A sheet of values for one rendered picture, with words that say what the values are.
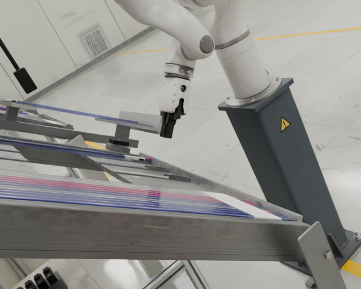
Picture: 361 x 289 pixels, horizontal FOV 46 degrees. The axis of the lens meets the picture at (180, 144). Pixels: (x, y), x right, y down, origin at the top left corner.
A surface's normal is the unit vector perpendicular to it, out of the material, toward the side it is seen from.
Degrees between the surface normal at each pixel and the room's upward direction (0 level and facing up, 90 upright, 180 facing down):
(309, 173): 90
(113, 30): 90
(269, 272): 0
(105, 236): 90
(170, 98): 50
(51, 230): 90
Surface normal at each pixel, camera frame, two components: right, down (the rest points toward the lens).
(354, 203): -0.43, -0.82
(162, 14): -0.16, -0.26
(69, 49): 0.48, 0.14
